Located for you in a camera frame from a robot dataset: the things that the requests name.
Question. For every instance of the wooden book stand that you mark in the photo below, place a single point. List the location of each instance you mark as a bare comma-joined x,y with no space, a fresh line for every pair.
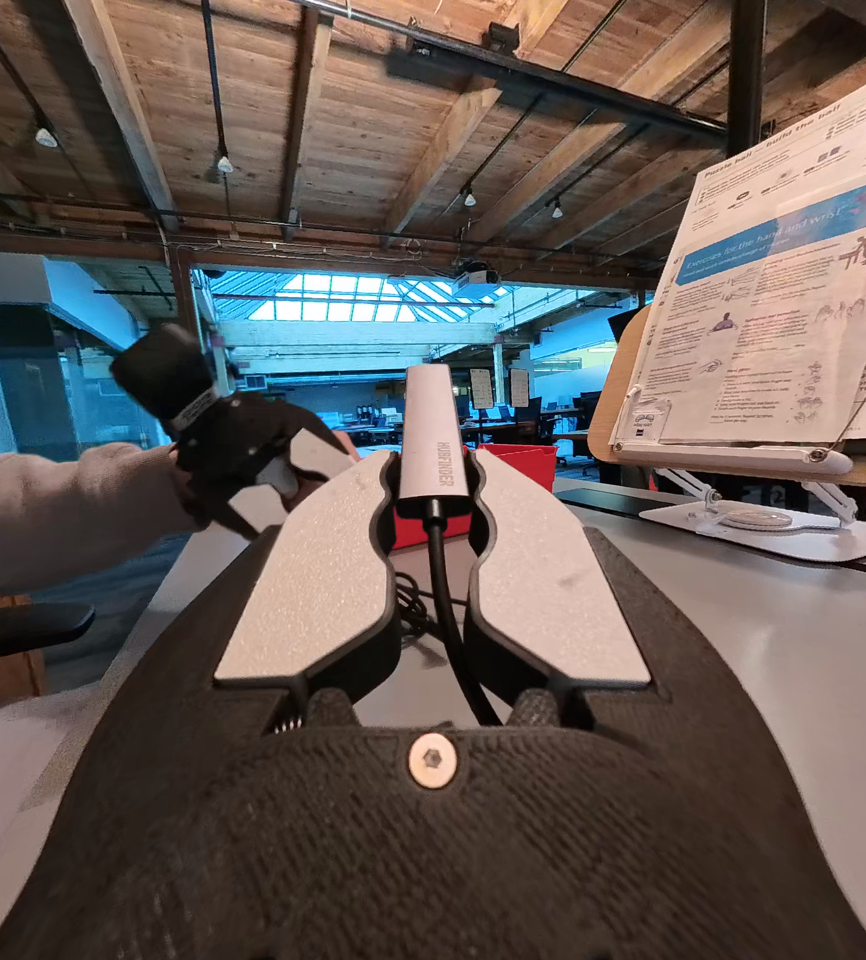
620,405

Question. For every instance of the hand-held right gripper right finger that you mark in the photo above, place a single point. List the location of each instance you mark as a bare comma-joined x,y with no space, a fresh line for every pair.
553,592

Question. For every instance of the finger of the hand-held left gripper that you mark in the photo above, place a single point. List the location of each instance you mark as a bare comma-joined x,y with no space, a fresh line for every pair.
324,461

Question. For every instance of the black ceiling track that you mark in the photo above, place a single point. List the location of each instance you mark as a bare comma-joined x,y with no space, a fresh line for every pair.
553,86

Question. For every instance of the white sign board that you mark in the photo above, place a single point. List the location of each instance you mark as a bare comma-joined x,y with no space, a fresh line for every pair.
520,388
481,388

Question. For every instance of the person's left forearm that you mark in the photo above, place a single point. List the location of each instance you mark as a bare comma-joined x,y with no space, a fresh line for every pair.
65,510

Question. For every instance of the blue header exercise sheet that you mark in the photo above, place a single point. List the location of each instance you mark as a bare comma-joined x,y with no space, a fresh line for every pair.
770,337

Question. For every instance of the black steel pillar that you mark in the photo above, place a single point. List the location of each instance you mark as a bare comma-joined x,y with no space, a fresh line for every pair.
747,75

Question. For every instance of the white desk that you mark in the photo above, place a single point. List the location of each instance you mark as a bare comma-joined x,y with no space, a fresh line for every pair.
777,675

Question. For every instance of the ceiling projector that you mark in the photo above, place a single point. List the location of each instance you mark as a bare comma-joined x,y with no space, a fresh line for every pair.
481,279

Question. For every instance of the white instruction sheet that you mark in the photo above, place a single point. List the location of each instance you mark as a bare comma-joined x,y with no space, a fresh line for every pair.
800,142

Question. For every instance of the red plastic bin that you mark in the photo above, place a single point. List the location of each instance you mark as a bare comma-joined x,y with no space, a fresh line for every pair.
515,465

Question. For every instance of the black chair armrest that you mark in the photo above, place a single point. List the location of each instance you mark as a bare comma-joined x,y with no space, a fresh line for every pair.
20,634

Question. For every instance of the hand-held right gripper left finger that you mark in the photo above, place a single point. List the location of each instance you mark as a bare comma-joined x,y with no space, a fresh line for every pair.
313,585

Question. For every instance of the silver USB hub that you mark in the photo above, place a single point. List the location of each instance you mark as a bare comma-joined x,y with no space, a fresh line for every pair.
433,442

